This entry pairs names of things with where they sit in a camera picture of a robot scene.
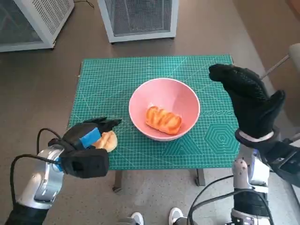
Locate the long braided toy bread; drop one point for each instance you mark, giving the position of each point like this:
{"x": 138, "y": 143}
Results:
{"x": 164, "y": 119}

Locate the pink bowl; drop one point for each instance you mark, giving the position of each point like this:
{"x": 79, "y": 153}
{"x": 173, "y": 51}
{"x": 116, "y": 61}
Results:
{"x": 164, "y": 93}

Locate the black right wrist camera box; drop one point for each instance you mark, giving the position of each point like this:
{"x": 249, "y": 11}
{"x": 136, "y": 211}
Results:
{"x": 286, "y": 161}

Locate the narrow white mesh cabinet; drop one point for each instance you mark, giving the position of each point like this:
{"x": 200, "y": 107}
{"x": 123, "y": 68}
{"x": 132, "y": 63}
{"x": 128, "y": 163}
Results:
{"x": 140, "y": 18}

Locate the grey table leg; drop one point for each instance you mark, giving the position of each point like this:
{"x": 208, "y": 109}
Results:
{"x": 117, "y": 180}
{"x": 200, "y": 177}

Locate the green cutting mat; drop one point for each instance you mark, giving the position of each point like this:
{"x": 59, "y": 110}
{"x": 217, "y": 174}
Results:
{"x": 140, "y": 68}

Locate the white robot right foot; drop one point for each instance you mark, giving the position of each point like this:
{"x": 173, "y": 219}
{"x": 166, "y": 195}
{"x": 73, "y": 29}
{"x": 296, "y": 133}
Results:
{"x": 175, "y": 216}

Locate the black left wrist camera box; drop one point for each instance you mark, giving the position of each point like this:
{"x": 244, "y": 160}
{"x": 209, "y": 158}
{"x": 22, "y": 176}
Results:
{"x": 89, "y": 164}

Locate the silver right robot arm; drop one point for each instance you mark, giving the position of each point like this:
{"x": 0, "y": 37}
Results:
{"x": 248, "y": 173}

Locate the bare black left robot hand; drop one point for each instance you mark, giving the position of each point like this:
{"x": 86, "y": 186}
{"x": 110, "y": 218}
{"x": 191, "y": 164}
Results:
{"x": 77, "y": 133}

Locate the white robot left foot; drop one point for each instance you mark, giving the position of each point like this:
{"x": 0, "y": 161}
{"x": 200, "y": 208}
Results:
{"x": 137, "y": 219}

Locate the round toy bread bun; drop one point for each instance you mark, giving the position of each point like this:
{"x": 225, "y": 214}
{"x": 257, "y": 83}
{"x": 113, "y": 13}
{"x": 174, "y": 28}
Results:
{"x": 109, "y": 141}

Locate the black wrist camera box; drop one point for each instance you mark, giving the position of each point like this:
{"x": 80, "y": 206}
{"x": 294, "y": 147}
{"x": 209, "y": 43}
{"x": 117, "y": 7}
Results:
{"x": 286, "y": 161}
{"x": 89, "y": 164}

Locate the white robot foot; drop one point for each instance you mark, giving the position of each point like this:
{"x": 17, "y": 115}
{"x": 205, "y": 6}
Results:
{"x": 137, "y": 219}
{"x": 175, "y": 216}

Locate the white chair with grey legs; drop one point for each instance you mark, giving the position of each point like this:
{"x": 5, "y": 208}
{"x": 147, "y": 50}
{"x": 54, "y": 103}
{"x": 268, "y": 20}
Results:
{"x": 295, "y": 54}

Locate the wide white mesh cabinet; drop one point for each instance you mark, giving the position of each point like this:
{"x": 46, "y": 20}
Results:
{"x": 47, "y": 16}

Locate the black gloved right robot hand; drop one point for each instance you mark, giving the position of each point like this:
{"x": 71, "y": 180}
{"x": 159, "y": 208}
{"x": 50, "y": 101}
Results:
{"x": 250, "y": 103}

